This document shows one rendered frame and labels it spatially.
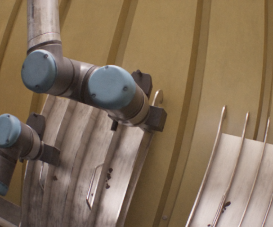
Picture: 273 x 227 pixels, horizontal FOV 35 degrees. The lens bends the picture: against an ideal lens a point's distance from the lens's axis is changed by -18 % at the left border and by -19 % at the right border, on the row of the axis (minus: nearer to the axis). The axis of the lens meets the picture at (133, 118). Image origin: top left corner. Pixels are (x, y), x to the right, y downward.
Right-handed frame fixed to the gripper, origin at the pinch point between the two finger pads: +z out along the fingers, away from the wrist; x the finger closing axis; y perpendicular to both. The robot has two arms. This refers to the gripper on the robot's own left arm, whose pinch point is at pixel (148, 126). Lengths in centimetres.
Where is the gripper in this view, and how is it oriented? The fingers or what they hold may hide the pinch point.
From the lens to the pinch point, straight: 138.1
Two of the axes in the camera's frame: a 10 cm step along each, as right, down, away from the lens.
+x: 9.2, 2.0, -3.2
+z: 2.7, 2.7, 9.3
